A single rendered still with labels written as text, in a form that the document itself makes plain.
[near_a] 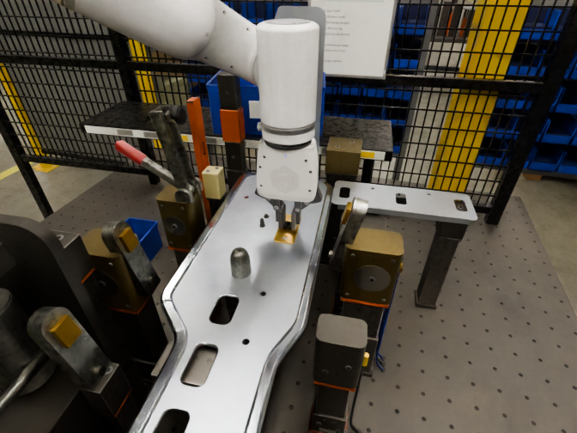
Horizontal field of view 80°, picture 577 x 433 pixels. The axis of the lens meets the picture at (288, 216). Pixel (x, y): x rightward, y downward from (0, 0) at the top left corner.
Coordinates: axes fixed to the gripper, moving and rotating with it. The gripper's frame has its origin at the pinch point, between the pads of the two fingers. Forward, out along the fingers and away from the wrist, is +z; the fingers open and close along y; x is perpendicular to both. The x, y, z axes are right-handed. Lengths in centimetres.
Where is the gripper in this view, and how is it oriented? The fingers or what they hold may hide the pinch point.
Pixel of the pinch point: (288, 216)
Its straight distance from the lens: 63.6
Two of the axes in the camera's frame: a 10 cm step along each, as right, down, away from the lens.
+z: 0.0, 8.1, 5.9
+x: 2.1, -5.8, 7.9
